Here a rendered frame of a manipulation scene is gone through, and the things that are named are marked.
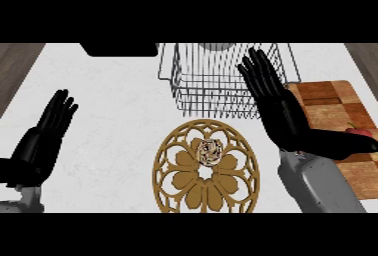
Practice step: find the black appliance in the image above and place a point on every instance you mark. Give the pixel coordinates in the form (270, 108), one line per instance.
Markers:
(121, 49)

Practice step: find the brown frosted cupcake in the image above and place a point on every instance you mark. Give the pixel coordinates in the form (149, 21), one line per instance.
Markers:
(211, 152)

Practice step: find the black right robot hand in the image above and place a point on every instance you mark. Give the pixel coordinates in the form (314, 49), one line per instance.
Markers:
(290, 123)

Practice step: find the grey round object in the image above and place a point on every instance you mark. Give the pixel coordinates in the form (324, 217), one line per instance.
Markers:
(217, 46)

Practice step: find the red apple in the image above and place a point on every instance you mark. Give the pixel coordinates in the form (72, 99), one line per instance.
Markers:
(363, 132)

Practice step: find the golden round openwork placemat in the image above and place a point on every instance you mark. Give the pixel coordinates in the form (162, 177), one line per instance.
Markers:
(206, 166)

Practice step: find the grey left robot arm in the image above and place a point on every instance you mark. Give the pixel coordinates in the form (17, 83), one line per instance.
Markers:
(23, 199)

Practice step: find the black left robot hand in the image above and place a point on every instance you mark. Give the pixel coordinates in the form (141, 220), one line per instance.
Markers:
(36, 150)

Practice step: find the brown wooden cutting board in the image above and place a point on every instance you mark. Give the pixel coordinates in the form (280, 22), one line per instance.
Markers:
(341, 110)

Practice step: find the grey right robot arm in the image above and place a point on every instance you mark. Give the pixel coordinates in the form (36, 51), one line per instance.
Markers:
(318, 185)

